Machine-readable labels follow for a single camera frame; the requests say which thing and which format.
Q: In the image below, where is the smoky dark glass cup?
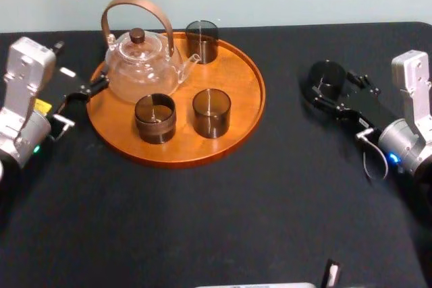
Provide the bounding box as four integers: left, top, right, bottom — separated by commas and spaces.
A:
185, 20, 219, 65
308, 60, 347, 100
192, 88, 232, 139
134, 93, 177, 144

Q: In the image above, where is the left wrist silver cable plug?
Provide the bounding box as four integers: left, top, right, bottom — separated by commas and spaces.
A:
49, 114, 76, 141

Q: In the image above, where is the glass teapot with brown handle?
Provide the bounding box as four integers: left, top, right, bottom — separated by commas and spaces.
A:
101, 0, 200, 104

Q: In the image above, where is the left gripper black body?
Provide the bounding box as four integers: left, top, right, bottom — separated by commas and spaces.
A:
36, 60, 92, 123

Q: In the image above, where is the right wrist thin dark cable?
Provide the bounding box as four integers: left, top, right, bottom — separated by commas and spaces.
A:
356, 127, 389, 181

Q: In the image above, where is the round brown wooden tray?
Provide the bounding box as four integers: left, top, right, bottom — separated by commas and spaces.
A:
86, 31, 267, 170

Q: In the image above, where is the black table cloth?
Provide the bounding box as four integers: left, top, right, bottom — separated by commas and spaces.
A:
0, 21, 432, 288

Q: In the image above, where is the glass teapot lid, brown knob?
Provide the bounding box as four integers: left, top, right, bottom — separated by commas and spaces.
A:
117, 27, 158, 58

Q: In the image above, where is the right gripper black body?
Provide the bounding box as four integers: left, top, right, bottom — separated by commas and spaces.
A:
337, 85, 404, 136

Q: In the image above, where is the small black and white piece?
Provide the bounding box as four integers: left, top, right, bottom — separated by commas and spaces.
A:
322, 258, 342, 288

